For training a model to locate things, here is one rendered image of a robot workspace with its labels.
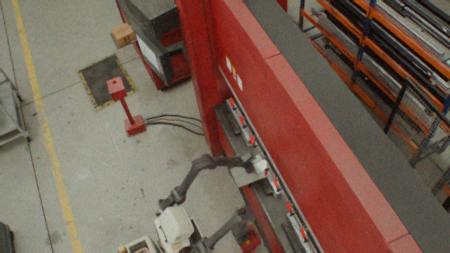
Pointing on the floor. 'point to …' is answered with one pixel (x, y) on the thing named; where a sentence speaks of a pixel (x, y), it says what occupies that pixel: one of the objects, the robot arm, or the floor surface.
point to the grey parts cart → (9, 109)
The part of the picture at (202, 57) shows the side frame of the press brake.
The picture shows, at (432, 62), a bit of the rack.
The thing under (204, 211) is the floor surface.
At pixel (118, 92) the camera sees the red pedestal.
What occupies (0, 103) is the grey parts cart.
